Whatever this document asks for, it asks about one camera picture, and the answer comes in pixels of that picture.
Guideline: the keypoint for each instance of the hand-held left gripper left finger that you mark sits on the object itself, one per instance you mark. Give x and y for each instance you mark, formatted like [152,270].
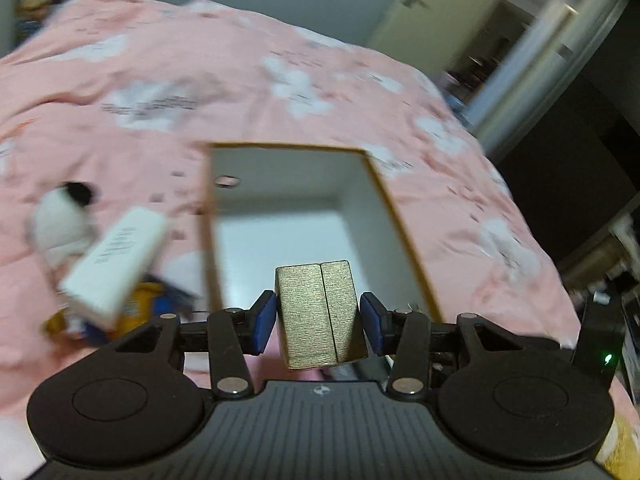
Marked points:
[262,320]

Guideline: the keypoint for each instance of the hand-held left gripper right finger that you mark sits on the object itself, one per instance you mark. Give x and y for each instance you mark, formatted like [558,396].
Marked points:
[372,322]

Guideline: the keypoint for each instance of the gold brushed box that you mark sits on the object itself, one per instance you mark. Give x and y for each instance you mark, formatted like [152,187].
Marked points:
[310,310]

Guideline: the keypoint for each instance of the orange cardboard box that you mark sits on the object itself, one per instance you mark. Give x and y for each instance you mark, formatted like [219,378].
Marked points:
[280,230]

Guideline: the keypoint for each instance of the white rectangular box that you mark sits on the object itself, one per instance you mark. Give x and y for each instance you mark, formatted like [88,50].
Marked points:
[110,265]

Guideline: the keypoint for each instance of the white plush toy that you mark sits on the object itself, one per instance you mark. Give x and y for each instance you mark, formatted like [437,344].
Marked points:
[55,220]

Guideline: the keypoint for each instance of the dark wardrobe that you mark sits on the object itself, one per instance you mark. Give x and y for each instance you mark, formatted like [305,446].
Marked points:
[590,170]

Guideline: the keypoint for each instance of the cream door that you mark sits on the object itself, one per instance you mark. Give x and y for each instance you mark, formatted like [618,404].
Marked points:
[400,25]

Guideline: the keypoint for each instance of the white door frame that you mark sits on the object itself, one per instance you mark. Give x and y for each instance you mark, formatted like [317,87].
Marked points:
[545,55]

